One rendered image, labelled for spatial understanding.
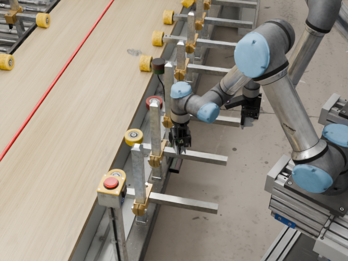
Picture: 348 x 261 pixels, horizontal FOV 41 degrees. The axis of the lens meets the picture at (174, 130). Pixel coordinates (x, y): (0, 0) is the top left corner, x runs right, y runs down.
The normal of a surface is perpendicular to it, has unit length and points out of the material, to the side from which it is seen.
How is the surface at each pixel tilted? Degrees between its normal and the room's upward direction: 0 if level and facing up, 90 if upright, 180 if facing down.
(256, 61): 84
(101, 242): 0
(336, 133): 7
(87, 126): 0
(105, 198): 90
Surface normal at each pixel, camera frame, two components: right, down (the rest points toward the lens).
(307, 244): 0.00, -0.74
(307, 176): -0.58, 0.62
